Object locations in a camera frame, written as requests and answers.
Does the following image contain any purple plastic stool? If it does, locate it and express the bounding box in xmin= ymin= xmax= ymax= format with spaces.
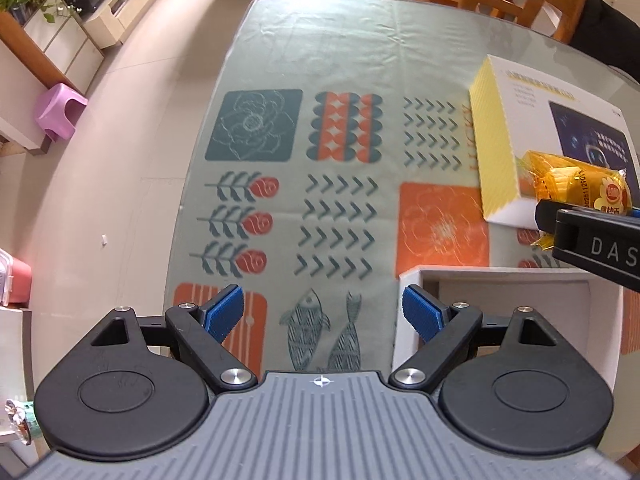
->
xmin=34 ymin=84 xmax=88 ymax=141

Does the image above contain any open white cardboard box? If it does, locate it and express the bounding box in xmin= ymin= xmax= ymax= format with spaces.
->
xmin=399 ymin=266 xmax=624 ymax=387

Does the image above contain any white tv cabinet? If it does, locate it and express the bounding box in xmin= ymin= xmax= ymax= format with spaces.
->
xmin=84 ymin=0 xmax=156 ymax=50

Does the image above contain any red storage box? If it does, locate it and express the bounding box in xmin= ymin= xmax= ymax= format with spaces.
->
xmin=0 ymin=249 xmax=32 ymax=307

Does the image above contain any patterned green tablecloth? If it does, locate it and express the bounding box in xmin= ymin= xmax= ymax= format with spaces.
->
xmin=166 ymin=0 xmax=639 ymax=373

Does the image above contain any golden snack packet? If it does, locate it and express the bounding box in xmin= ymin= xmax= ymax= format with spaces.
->
xmin=521 ymin=151 xmax=634 ymax=250

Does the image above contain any white tablet box lid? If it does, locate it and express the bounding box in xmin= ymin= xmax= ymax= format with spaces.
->
xmin=469 ymin=55 xmax=639 ymax=229

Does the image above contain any black jacket on chair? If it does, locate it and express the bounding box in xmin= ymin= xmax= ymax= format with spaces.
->
xmin=570 ymin=0 xmax=640 ymax=81

